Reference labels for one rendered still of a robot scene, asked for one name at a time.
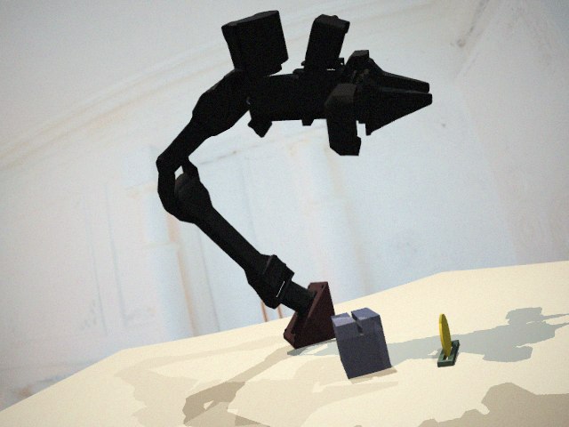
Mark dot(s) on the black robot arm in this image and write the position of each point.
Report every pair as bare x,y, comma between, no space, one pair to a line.
257,48

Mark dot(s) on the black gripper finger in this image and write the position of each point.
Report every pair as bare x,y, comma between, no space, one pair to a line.
386,104
386,79

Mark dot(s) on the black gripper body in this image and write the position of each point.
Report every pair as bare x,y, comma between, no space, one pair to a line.
341,104

